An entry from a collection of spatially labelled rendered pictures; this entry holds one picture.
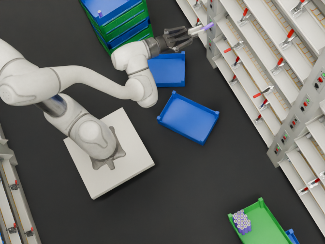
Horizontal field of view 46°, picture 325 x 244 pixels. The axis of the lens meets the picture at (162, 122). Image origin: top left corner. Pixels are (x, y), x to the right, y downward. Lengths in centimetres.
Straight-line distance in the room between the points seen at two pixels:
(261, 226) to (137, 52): 108
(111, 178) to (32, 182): 58
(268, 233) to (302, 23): 115
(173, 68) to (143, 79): 76
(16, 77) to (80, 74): 26
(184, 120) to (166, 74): 33
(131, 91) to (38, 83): 46
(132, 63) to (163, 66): 76
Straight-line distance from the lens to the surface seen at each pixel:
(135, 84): 166
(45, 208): 231
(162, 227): 214
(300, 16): 132
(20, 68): 134
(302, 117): 157
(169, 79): 238
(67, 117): 183
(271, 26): 152
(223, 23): 199
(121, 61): 169
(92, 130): 178
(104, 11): 221
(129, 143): 200
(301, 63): 146
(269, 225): 211
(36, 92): 131
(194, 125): 225
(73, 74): 143
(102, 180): 199
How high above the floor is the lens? 212
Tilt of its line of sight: 69 degrees down
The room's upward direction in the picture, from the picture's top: 16 degrees counter-clockwise
